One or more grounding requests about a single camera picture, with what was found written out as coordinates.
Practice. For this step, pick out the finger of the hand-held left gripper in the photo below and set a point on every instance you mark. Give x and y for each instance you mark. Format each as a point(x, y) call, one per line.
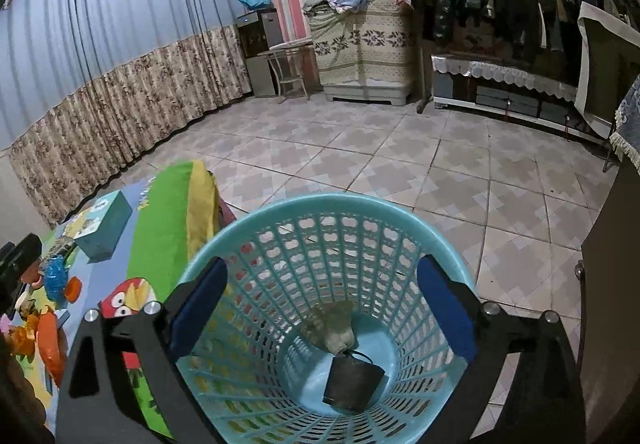
point(25, 254)

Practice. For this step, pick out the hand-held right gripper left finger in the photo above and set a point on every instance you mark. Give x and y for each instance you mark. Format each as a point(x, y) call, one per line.
point(200, 309)

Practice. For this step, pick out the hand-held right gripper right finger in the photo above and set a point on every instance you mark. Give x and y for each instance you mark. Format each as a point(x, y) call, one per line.
point(445, 309)

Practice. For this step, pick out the orange plastic toys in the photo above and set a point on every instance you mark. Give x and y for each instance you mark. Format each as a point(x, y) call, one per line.
point(52, 344)

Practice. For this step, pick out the beige tissue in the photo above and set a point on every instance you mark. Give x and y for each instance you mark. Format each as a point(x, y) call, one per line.
point(332, 326)

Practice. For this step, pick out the black pouch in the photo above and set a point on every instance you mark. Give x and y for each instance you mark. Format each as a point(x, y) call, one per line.
point(352, 381)

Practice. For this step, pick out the light blue plastic basket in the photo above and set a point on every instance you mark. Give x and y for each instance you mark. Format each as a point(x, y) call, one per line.
point(325, 244)

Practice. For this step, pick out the pink cup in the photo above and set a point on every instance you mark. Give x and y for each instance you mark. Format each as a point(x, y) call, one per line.
point(34, 276)

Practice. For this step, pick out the blue crinkled plastic wrapper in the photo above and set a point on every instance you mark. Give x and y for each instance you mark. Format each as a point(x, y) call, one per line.
point(55, 279)

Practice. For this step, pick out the teal tissue box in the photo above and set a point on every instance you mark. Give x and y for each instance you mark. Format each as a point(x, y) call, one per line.
point(102, 224)

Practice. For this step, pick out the cartoon printed blanket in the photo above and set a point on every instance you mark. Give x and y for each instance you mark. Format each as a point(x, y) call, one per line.
point(160, 224)

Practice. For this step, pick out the brown wooden cabinet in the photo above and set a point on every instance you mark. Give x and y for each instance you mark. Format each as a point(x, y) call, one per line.
point(612, 299)

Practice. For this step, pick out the blue and floral curtain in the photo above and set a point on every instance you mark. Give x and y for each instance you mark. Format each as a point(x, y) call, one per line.
point(100, 49)

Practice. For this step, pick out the low dark cabinet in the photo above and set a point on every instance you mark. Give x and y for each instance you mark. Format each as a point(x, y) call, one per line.
point(500, 96)

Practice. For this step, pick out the metal clothes rack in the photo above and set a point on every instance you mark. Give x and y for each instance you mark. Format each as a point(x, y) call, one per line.
point(425, 74)

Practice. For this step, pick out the white lace cloth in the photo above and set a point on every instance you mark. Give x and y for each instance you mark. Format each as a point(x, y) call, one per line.
point(490, 70)

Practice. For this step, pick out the blue fringed cloth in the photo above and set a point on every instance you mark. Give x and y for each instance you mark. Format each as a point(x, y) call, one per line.
point(631, 124)

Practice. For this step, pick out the grey water dispenser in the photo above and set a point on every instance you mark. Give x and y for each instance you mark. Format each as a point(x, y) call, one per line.
point(257, 49)

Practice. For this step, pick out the small round side table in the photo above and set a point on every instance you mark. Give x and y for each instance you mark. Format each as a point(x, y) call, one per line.
point(290, 55)

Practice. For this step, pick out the beige patterned cover cloth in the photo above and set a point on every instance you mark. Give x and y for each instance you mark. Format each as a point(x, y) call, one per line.
point(365, 44)

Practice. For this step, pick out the dark cloth with beige border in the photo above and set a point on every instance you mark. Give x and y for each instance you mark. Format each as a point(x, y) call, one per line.
point(607, 64)

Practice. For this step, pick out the pile of dark clothes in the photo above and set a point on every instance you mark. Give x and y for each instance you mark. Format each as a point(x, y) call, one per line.
point(315, 1)

